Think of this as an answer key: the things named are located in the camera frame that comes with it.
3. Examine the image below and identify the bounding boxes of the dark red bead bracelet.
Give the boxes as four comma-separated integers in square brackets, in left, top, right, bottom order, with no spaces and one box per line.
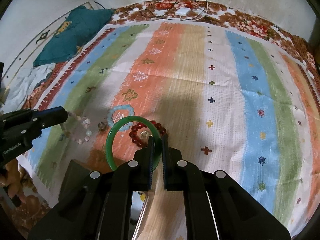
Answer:
[128,120,169,149]

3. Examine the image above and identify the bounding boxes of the striped colourful patterned blanket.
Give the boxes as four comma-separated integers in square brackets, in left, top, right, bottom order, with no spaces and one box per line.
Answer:
[17,18,320,240]

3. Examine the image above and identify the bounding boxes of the teal pillow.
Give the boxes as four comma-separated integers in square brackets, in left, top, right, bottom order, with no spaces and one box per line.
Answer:
[33,5,114,67]

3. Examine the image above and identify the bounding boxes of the floral brown bed sheet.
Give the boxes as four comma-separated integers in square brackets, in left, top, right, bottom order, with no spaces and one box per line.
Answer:
[0,0,320,230]

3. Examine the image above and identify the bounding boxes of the white charger adapter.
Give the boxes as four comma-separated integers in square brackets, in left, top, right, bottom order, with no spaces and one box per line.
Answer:
[175,7,191,16]

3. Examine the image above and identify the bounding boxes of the green jade bangle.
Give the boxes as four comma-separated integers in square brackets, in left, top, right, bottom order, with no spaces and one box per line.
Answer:
[105,115,162,171]

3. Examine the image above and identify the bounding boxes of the pale pink stone bracelet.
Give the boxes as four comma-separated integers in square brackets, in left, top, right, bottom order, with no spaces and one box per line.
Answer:
[60,110,93,145]

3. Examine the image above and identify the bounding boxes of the light blue bead bracelet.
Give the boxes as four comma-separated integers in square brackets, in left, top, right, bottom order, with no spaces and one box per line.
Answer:
[107,104,136,132]

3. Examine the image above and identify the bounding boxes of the black cable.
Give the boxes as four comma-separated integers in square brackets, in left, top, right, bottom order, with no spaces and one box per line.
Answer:
[93,0,208,21]

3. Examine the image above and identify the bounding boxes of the person's left hand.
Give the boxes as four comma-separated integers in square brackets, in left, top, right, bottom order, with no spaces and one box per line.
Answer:
[1,159,25,203]

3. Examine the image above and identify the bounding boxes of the metal jewelry box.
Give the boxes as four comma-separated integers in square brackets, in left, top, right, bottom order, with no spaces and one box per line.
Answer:
[58,160,147,239]

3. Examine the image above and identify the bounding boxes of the white crumpled cloth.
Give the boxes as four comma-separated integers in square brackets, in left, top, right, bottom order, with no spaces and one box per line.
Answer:
[1,62,56,113]

